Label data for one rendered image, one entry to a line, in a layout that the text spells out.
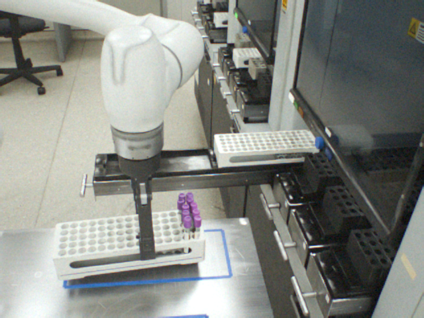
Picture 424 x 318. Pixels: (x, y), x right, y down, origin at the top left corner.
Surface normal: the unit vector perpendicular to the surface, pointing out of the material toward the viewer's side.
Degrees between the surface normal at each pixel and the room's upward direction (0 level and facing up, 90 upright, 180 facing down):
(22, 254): 0
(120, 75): 81
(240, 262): 0
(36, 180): 0
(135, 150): 90
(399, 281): 90
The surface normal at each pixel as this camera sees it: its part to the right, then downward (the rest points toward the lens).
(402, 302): -0.99, 0.06
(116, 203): 0.03, -0.82
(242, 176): 0.15, 0.57
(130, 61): 0.11, 0.38
